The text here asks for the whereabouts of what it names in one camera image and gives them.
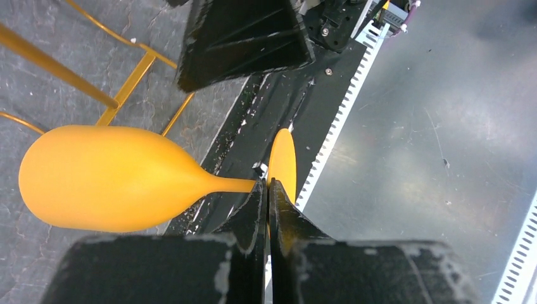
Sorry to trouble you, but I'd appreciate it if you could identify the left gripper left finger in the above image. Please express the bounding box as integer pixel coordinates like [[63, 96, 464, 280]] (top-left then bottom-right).
[[42, 180, 267, 303]]

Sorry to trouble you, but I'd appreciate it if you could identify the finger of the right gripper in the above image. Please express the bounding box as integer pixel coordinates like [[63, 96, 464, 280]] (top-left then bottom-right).
[[176, 0, 315, 93]]

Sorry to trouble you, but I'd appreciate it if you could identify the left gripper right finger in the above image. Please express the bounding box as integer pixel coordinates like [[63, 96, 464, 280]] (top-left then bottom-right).
[[268, 180, 480, 303]]

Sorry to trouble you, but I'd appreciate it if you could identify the orange plastic wine glass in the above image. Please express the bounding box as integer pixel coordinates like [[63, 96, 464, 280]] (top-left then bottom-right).
[[18, 124, 298, 234]]

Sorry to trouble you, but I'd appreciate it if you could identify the gold wire glass rack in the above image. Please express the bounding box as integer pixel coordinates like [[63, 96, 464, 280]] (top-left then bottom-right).
[[1, 1, 189, 132]]

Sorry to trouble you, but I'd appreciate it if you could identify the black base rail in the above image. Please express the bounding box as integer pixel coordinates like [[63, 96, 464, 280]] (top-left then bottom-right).
[[163, 0, 391, 304]]

